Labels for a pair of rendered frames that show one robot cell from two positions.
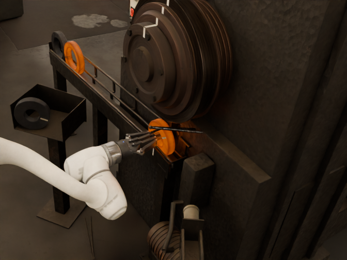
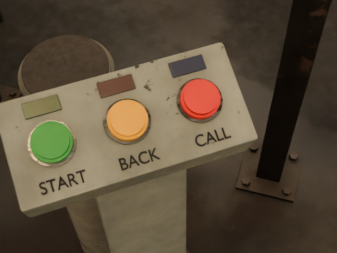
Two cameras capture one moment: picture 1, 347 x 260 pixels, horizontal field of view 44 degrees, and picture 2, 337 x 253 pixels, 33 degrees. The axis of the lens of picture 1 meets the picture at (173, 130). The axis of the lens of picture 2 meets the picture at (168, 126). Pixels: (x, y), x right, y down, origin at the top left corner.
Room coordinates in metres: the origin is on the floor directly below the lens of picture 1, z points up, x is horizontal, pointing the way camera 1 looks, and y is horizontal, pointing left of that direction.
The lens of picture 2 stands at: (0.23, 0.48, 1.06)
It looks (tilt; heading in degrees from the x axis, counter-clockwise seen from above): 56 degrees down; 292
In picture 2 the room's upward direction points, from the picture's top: 2 degrees counter-clockwise
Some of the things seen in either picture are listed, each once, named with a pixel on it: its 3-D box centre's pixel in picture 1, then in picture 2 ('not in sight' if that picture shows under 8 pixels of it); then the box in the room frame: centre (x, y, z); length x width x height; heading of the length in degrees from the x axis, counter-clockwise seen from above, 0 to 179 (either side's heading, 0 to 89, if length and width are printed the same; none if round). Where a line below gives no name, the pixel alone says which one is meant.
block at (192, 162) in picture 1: (196, 183); not in sight; (1.20, -0.11, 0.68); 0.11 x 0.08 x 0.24; 128
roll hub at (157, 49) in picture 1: (146, 63); not in sight; (1.31, 0.12, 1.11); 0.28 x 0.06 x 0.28; 38
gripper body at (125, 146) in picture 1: (127, 147); not in sight; (1.28, 0.17, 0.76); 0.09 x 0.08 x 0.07; 129
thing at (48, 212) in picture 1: (54, 160); not in sight; (1.57, 0.57, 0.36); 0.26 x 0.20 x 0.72; 73
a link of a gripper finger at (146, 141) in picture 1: (144, 143); not in sight; (1.31, 0.11, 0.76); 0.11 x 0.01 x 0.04; 127
